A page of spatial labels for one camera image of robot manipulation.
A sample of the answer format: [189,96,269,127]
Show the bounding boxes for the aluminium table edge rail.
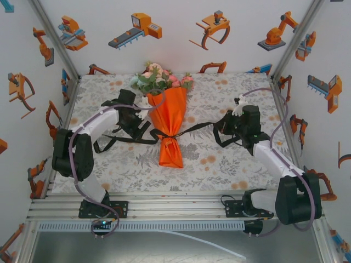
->
[26,191,326,221]

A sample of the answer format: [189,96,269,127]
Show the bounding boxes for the thin white tube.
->
[156,229,247,260]

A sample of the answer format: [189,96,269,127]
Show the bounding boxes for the aluminium left frame post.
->
[27,0,82,80]

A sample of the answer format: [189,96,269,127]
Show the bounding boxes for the aluminium right frame post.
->
[270,0,326,80]

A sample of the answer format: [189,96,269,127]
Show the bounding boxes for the orange wrapping paper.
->
[146,87,189,169]

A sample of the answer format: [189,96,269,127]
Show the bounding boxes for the aluminium frame post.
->
[27,0,82,80]
[270,0,326,80]

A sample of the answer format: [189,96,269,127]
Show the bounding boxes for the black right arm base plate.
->
[224,199,275,220]

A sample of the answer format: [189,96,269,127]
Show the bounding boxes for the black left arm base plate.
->
[78,201,129,219]

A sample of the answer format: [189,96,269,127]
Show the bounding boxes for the black ribbon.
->
[93,122,247,154]

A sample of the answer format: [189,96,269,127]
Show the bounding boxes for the artificial pink flower bunch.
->
[130,61,194,96]

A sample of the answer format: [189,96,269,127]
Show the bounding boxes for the floral patterned tablecloth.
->
[52,72,305,192]

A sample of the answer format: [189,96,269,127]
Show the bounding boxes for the slotted grey cable duct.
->
[37,221,245,231]

